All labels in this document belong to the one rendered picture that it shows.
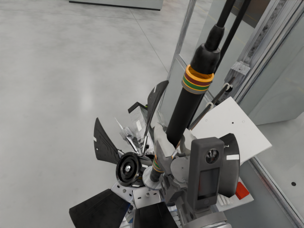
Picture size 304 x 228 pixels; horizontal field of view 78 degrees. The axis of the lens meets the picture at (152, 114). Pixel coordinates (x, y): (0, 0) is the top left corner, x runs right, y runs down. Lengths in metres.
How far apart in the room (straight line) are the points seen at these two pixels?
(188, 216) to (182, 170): 0.08
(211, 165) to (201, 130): 0.57
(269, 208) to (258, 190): 0.10
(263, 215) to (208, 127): 0.66
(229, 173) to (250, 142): 0.28
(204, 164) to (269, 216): 1.03
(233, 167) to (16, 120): 2.40
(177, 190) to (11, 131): 2.30
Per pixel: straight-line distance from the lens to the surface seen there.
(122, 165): 0.70
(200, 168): 0.30
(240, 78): 0.92
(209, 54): 0.27
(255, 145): 0.80
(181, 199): 0.38
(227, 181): 0.53
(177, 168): 0.35
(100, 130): 0.89
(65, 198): 1.98
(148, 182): 0.55
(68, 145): 2.24
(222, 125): 0.85
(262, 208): 1.32
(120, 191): 0.77
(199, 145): 0.28
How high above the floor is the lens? 1.83
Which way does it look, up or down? 45 degrees down
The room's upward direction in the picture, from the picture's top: 15 degrees clockwise
